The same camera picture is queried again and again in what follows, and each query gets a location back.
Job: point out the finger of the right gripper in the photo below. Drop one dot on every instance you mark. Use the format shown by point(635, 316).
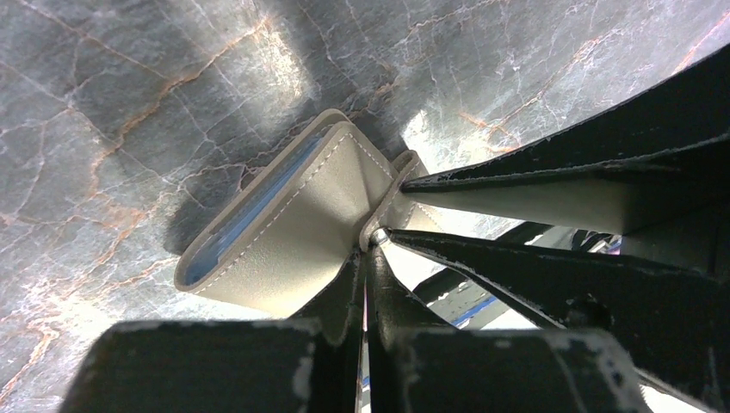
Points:
point(673, 322)
point(656, 156)

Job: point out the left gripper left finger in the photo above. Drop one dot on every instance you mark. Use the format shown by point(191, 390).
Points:
point(335, 379)

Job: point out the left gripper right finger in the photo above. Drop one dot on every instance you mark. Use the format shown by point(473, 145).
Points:
point(395, 316)

